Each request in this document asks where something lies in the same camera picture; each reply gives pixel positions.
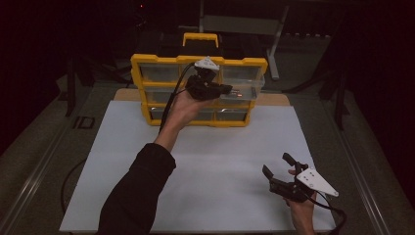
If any black stand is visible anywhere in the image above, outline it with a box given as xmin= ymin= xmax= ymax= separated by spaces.
xmin=319 ymin=62 xmax=350 ymax=131
xmin=65 ymin=55 xmax=96 ymax=118

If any yellow organizer cabinet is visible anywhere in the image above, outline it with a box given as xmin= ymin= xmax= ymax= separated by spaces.
xmin=130 ymin=31 xmax=269 ymax=128

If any person's right hand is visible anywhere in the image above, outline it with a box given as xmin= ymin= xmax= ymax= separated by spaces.
xmin=285 ymin=192 xmax=318 ymax=228

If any grid of clear drawers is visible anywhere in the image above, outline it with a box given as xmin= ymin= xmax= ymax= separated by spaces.
xmin=139 ymin=63 xmax=254 ymax=121

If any grey metal rail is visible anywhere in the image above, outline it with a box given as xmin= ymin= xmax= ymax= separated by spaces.
xmin=321 ymin=97 xmax=392 ymax=235
xmin=0 ymin=123 xmax=74 ymax=235

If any left hand-held gripper cable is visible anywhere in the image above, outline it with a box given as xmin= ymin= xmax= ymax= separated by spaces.
xmin=159 ymin=62 xmax=197 ymax=134

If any white board sheet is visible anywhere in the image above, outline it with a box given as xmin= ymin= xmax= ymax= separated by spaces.
xmin=59 ymin=99 xmax=337 ymax=233

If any grey metal stand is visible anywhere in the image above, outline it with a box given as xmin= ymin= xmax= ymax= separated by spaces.
xmin=198 ymin=0 xmax=290 ymax=81

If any black rectangular bracket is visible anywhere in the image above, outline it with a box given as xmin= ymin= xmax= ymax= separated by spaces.
xmin=71 ymin=116 xmax=96 ymax=130

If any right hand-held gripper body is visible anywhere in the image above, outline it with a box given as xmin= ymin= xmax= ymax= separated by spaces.
xmin=268 ymin=166 xmax=340 ymax=204

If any clear plastic drawer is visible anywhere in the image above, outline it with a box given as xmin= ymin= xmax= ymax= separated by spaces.
xmin=218 ymin=76 xmax=266 ymax=102

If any right hand-held gripper cable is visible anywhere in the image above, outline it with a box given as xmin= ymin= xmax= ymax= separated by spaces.
xmin=306 ymin=192 xmax=347 ymax=235

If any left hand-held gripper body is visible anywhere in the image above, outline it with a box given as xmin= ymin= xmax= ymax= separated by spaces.
xmin=185 ymin=56 xmax=222 ymax=101

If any thin black cable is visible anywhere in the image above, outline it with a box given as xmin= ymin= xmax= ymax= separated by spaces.
xmin=61 ymin=158 xmax=88 ymax=214

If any hand-held gripper cable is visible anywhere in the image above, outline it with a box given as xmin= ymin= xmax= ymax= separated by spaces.
xmin=159 ymin=62 xmax=197 ymax=134
xmin=306 ymin=192 xmax=347 ymax=235

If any person's left hand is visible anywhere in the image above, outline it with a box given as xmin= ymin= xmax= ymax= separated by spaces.
xmin=163 ymin=91 xmax=216 ymax=131

